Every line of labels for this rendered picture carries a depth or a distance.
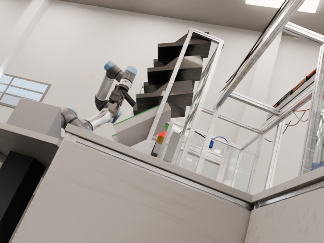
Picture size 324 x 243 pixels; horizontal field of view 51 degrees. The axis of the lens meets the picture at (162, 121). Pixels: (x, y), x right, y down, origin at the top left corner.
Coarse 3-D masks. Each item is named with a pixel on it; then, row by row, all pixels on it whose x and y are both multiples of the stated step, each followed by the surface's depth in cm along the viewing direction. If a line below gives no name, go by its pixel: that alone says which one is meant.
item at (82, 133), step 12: (72, 132) 122; (84, 132) 123; (108, 144) 123; (120, 144) 123; (132, 156) 122; (144, 156) 123; (168, 168) 123; (180, 168) 124; (192, 180) 124; (204, 180) 124; (228, 192) 123; (240, 192) 124; (252, 204) 125
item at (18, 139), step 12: (0, 132) 158; (12, 132) 151; (24, 132) 149; (36, 132) 148; (0, 144) 183; (12, 144) 173; (24, 144) 164; (36, 144) 155; (48, 144) 148; (60, 144) 147; (36, 156) 179; (48, 156) 169; (48, 168) 198
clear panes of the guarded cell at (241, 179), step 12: (144, 144) 344; (216, 144) 358; (252, 144) 331; (180, 156) 346; (192, 156) 348; (240, 156) 355; (252, 156) 317; (192, 168) 344; (204, 168) 346; (216, 168) 348; (228, 168) 350; (240, 168) 339; (228, 180) 345; (240, 180) 325
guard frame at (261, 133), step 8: (128, 112) 299; (208, 112) 313; (224, 120) 315; (232, 120) 314; (248, 128) 314; (256, 128) 315; (256, 136) 323; (232, 144) 360; (248, 144) 343; (240, 152) 358; (256, 152) 306; (256, 160) 303; (232, 184) 343; (248, 184) 295; (248, 192) 290
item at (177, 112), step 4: (136, 108) 176; (172, 108) 178; (176, 108) 178; (180, 108) 179; (184, 108) 179; (136, 112) 177; (140, 112) 178; (172, 112) 182; (176, 112) 182; (180, 112) 183; (184, 112) 183; (172, 116) 186; (176, 116) 186; (180, 116) 187; (184, 116) 188
